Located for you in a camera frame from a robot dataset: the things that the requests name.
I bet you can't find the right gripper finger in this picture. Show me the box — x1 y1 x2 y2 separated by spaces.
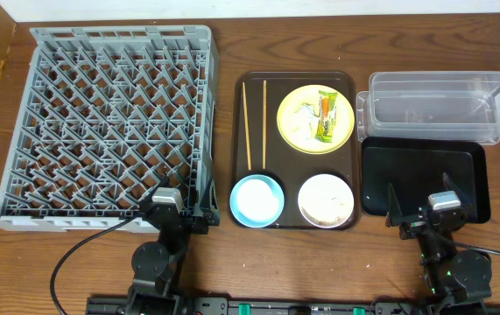
385 183 402 228
442 172 471 204

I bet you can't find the white pink bowl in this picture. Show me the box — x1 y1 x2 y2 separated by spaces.
297 173 355 229

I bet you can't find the light blue bowl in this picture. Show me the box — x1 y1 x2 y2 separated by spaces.
229 174 285 228

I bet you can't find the wooden chopstick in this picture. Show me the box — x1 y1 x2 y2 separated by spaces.
262 80 267 169
242 82 252 171

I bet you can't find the green snack wrapper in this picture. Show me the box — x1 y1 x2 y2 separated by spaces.
315 90 337 143

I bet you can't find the white tissue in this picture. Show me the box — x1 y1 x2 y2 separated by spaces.
292 102 319 140

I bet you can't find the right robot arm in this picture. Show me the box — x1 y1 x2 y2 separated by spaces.
385 173 492 314

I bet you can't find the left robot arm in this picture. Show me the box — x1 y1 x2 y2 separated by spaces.
124 187 208 315

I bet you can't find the black rectangular tray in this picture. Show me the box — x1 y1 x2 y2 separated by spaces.
361 136 491 224

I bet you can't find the clear plastic bin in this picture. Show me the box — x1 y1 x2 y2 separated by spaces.
356 71 500 145

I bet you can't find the yellow round plate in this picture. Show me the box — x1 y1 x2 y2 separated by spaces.
277 85 356 155

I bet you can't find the dark brown serving tray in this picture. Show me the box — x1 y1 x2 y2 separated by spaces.
230 71 361 231

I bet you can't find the grey plastic dish rack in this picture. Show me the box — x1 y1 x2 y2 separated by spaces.
0 24 221 233

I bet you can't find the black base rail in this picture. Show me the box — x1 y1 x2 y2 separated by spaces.
85 295 500 315

